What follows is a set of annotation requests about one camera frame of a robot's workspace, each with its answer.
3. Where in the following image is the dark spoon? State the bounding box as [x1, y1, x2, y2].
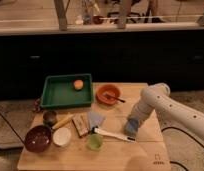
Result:
[104, 94, 126, 103]

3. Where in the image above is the dark red bowl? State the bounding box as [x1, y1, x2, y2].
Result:
[24, 125, 52, 153]

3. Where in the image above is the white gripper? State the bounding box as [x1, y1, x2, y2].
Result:
[128, 101, 153, 124]

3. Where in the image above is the orange bowl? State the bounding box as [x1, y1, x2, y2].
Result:
[96, 84, 121, 106]

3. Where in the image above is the small red object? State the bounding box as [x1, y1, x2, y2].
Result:
[33, 98, 42, 113]

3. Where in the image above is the yellow handled tool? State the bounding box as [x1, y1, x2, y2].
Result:
[52, 114, 74, 130]

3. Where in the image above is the white handled brush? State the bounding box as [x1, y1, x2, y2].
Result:
[92, 127, 136, 142]

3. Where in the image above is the green plastic tray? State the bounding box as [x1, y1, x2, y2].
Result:
[40, 74, 94, 109]

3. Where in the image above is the orange round fruit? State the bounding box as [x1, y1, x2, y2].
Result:
[74, 80, 84, 90]

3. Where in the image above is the black cable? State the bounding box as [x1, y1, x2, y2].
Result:
[161, 126, 204, 152]

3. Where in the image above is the brown wooden block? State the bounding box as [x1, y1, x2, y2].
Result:
[72, 115, 89, 137]

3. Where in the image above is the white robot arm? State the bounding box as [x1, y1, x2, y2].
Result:
[127, 83, 204, 140]

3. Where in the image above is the white bowl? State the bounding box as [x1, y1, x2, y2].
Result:
[53, 127, 72, 147]

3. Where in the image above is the blue sponge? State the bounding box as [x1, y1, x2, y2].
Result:
[124, 119, 139, 136]

